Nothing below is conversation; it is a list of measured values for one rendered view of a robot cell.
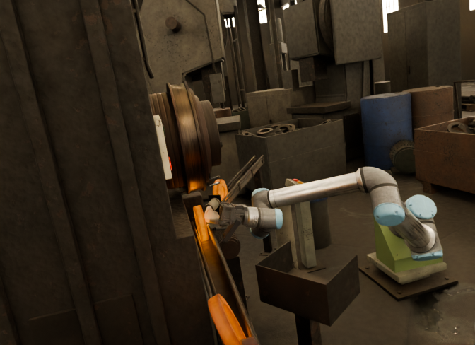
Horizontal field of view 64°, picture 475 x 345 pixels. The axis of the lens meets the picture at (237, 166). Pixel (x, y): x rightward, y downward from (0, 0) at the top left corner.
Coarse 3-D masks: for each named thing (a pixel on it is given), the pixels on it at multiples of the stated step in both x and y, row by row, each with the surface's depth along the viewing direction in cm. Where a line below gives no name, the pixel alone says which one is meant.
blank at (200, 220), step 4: (196, 208) 160; (200, 208) 160; (196, 212) 158; (200, 212) 158; (196, 216) 157; (200, 216) 156; (196, 220) 166; (200, 220) 156; (204, 220) 156; (200, 224) 155; (204, 224) 156; (200, 228) 155; (204, 228) 156; (200, 232) 156; (204, 232) 156; (200, 236) 158; (204, 236) 157; (208, 236) 158; (204, 240) 161
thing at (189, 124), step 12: (180, 84) 150; (180, 96) 142; (180, 108) 139; (192, 108) 138; (180, 120) 137; (192, 120) 138; (192, 132) 138; (192, 144) 138; (192, 156) 139; (192, 168) 142; (204, 168) 142; (192, 180) 146; (204, 180) 146
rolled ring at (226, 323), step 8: (216, 296) 99; (208, 304) 97; (216, 304) 95; (224, 304) 102; (216, 312) 93; (224, 312) 93; (232, 312) 106; (216, 320) 92; (224, 320) 92; (232, 320) 105; (216, 328) 91; (224, 328) 91; (232, 328) 91; (240, 328) 105; (224, 336) 90; (232, 336) 90; (240, 336) 103; (232, 344) 90
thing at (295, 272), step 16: (272, 256) 131; (288, 256) 138; (256, 272) 125; (272, 272) 120; (288, 272) 138; (304, 272) 138; (352, 272) 119; (272, 288) 122; (288, 288) 117; (304, 288) 113; (320, 288) 109; (336, 288) 112; (352, 288) 120; (272, 304) 124; (288, 304) 119; (304, 304) 115; (320, 304) 110; (336, 304) 112; (304, 320) 127; (320, 320) 112; (304, 336) 129; (320, 336) 131
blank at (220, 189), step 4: (216, 180) 216; (220, 180) 216; (220, 184) 215; (224, 184) 221; (216, 188) 212; (220, 188) 215; (224, 188) 221; (216, 192) 211; (220, 192) 214; (224, 192) 221; (224, 196) 220
